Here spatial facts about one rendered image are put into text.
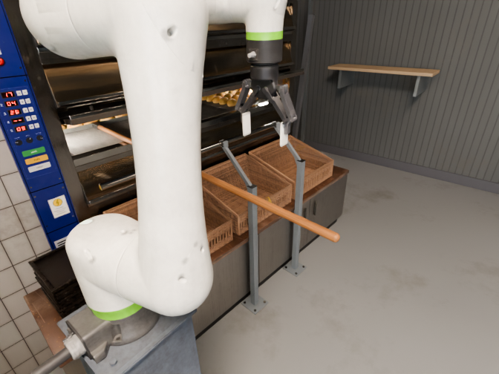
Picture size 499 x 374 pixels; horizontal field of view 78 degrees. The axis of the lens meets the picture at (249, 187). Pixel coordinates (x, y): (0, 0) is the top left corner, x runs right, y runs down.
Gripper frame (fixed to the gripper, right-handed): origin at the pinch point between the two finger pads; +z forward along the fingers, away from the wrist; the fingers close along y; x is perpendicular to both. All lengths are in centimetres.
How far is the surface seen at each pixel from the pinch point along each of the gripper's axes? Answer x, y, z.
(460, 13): 340, -8, -18
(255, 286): 43, -40, 131
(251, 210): 45, -43, 71
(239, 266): 36, -47, 111
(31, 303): -61, -97, 90
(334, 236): 2.4, 24.5, 27.4
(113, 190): -4, -104, 55
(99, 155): -4, -107, 34
